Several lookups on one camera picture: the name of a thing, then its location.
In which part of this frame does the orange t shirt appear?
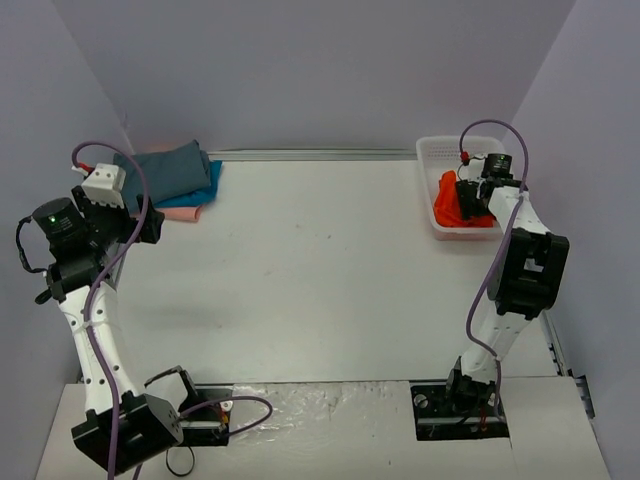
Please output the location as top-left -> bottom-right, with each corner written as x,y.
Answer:
433,170 -> 494,229

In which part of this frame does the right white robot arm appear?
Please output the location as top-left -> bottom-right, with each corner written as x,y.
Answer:
443,153 -> 570,416

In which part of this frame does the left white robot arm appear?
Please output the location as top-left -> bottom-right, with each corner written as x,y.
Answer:
20,186 -> 202,479

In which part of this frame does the white plastic basket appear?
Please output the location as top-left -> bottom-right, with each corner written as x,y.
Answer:
416,136 -> 505,241

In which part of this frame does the folded pink t shirt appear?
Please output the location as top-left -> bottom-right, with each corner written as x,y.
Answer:
157,205 -> 203,223

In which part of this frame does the folded grey t shirt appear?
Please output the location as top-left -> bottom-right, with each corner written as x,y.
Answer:
113,140 -> 215,213

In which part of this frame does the folded blue t shirt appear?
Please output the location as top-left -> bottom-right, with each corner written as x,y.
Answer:
149,159 -> 225,211

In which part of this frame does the white foam board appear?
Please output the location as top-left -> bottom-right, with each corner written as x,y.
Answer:
34,377 -> 614,480

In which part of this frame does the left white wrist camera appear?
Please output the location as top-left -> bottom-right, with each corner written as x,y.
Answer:
81,163 -> 126,209

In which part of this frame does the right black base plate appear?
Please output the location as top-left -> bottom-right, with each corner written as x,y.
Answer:
410,380 -> 510,442

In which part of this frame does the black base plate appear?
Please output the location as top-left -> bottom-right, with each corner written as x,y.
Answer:
410,380 -> 510,442
178,384 -> 233,448

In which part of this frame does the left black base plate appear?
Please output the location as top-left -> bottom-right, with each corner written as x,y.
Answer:
178,384 -> 233,448

